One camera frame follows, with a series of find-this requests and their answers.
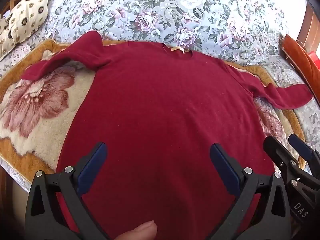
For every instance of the red box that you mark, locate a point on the red box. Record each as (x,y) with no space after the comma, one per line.
(315,58)

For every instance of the brown velvet cushion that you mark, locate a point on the brown velvet cushion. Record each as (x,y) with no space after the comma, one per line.
(297,52)

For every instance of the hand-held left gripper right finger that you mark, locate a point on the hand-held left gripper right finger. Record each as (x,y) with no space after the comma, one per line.
(225,166)

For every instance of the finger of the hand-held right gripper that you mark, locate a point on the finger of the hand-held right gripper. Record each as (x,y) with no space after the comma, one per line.
(276,151)
(301,145)

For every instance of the floral bedsheet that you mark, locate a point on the floral bedsheet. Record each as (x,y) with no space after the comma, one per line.
(175,10)

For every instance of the beige floral fleece blanket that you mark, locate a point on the beige floral fleece blanket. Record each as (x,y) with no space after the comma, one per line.
(37,110)

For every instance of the person's left hand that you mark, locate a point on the person's left hand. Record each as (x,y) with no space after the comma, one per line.
(140,232)

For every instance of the cream medallion print pillow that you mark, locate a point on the cream medallion print pillow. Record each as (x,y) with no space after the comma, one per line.
(6,40)
(27,15)

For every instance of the dark red sweater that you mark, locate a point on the dark red sweater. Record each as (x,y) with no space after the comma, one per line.
(160,105)

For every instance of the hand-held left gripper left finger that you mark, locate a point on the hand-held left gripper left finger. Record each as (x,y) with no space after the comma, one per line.
(92,166)

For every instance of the brown wooden furniture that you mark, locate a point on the brown wooden furniture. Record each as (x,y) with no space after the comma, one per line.
(313,27)

